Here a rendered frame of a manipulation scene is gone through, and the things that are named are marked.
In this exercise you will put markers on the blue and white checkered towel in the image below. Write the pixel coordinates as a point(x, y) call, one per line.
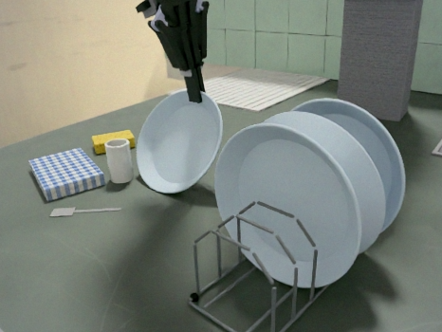
point(66, 173)

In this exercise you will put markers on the white ribbed draining mat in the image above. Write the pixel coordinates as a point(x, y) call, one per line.
point(287, 81)

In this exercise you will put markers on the white cup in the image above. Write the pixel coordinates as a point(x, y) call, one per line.
point(119, 160)

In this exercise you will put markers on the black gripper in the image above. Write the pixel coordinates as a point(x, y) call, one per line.
point(183, 50)

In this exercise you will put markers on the grey wire dish rack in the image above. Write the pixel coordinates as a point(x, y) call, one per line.
point(194, 296)

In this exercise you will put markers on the yellow sponge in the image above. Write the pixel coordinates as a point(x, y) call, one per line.
point(101, 139)

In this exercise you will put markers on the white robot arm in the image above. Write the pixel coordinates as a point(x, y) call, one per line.
point(147, 7)

